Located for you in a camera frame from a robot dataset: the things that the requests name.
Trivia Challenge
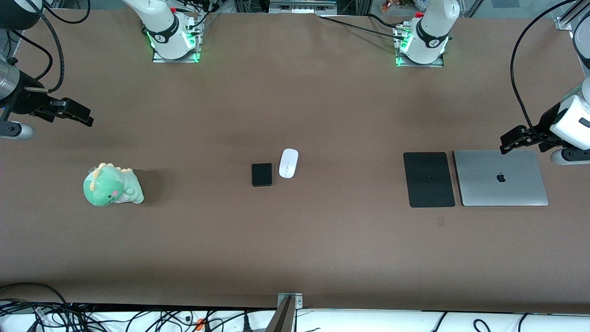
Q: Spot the thick black looped floor cable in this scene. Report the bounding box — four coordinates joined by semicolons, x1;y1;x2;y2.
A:
0;282;72;319

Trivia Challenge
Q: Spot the long black table cable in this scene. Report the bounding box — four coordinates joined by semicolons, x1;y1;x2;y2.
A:
318;15;408;41

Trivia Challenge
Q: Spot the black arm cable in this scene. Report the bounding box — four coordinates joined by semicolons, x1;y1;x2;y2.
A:
510;0;579;136
9;0;91;94

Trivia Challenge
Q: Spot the black mouse pad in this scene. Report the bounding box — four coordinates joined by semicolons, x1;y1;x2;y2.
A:
403;152;456;208

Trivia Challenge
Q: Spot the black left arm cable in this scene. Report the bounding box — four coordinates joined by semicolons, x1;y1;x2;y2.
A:
510;0;579;136

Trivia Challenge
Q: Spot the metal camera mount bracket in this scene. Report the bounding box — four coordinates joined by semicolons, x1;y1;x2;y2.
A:
266;293;304;332

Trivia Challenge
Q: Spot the silver laptop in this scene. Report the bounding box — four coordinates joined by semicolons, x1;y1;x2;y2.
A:
453;149;549;207

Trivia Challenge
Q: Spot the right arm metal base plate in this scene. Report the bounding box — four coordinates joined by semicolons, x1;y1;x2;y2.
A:
152;45;201;64

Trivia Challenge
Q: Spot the green dinosaur plush toy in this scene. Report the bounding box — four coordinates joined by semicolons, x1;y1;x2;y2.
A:
83;162;145;207

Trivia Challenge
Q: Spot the aluminium frame rail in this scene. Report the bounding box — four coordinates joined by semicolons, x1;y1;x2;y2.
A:
555;0;590;32

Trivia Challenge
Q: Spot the black phone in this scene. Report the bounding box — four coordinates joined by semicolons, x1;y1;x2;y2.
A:
252;163;273;187

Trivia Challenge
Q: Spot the grey power strip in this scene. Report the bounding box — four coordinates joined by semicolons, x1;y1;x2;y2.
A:
269;0;337;14

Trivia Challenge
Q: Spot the short black table cable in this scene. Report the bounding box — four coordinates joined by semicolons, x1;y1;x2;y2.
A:
368;13;402;29

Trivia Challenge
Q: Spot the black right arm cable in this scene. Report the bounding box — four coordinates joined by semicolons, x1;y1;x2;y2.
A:
9;0;91;94

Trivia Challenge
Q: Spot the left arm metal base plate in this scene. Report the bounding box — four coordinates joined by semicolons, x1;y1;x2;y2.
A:
395;52;445;68

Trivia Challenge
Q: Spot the white computer mouse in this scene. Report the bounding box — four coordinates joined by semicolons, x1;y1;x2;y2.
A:
278;148;299;179

